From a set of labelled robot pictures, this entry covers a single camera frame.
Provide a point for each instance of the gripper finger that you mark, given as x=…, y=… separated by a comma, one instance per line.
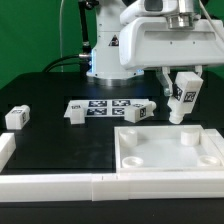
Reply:
x=164, y=79
x=199, y=70

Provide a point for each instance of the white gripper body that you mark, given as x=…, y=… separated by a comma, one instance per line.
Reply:
x=147, y=42

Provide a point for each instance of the white square table top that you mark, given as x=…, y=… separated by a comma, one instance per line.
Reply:
x=167, y=148

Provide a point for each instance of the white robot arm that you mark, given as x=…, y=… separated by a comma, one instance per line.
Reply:
x=113, y=15

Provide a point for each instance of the white tag base sheet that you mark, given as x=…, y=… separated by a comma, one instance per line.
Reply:
x=104, y=107

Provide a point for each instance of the white U-shaped fence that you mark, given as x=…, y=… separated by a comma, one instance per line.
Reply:
x=110, y=186

